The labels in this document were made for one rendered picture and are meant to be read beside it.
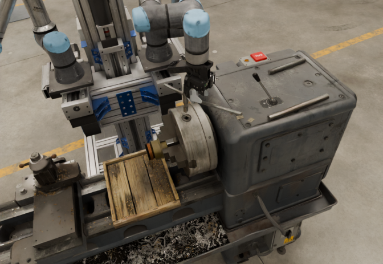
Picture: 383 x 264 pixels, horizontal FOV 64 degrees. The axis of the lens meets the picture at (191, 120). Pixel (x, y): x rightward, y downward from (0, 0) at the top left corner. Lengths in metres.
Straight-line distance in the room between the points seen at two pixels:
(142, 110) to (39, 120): 1.80
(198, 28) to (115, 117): 1.13
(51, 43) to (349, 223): 2.20
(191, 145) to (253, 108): 0.29
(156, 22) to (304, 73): 0.77
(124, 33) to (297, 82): 0.99
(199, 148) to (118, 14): 0.91
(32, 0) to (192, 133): 0.99
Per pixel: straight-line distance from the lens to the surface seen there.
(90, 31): 1.82
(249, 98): 1.32
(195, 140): 1.23
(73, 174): 1.48
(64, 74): 1.72
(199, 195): 1.46
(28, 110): 3.72
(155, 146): 1.33
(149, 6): 1.01
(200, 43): 0.92
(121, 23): 1.83
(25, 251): 1.51
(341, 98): 1.40
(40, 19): 1.75
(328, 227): 2.48
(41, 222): 1.46
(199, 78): 1.02
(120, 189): 1.52
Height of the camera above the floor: 2.11
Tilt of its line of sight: 44 degrees down
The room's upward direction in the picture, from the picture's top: 5 degrees counter-clockwise
